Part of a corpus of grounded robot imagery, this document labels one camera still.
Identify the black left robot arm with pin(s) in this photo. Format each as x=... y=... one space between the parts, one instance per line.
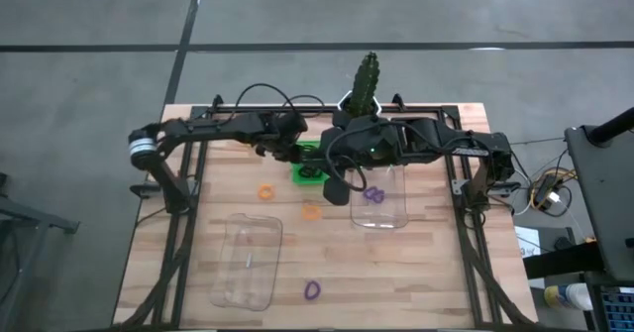
x=208 y=128

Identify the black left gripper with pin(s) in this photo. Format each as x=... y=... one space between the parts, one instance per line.
x=280 y=129

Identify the green plastic basket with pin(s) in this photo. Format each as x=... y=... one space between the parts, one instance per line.
x=297 y=178

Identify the white plastic bottle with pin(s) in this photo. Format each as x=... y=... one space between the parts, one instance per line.
x=569 y=296

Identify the black power strip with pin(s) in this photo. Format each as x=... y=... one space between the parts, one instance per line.
x=545 y=189

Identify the grey metal furniture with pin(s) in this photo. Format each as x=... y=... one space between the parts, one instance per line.
x=30 y=213

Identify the grey metal bracket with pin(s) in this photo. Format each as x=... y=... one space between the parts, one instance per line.
x=459 y=186

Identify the black pole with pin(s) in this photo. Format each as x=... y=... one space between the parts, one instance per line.
x=614 y=124

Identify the clear plastic bin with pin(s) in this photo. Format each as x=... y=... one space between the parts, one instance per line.
x=247 y=272
x=381 y=215

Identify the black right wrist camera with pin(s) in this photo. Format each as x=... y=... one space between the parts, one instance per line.
x=376 y=151

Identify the green cactus plant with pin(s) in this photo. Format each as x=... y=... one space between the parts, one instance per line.
x=364 y=84

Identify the black equipment cart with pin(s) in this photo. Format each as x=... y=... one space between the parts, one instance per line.
x=604 y=183

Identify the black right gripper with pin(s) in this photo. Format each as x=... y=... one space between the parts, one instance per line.
x=337 y=190

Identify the white paper sheet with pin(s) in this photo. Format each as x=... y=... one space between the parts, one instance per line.
x=526 y=238

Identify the blue crate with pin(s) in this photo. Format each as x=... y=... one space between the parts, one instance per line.
x=619 y=312

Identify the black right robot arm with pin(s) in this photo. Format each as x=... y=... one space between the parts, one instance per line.
x=446 y=136

